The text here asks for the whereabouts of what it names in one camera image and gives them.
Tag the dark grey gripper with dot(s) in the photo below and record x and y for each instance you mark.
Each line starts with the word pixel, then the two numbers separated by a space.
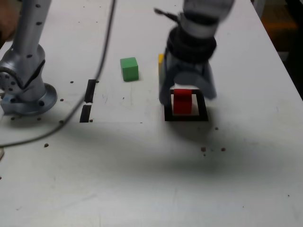
pixel 189 67

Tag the red cube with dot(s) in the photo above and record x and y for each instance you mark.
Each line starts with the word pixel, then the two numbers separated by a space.
pixel 182 102

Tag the yellow cube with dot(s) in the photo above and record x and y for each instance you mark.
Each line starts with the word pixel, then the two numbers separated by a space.
pixel 161 59

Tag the green cube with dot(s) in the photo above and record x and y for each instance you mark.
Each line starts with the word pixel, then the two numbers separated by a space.
pixel 129 69

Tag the black tape square outline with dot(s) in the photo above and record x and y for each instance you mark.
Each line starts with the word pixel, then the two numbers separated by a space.
pixel 187 117

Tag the person's hand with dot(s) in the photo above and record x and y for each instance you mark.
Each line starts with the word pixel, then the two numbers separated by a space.
pixel 8 16

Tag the black tape strip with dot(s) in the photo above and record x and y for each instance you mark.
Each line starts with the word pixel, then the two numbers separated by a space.
pixel 91 89

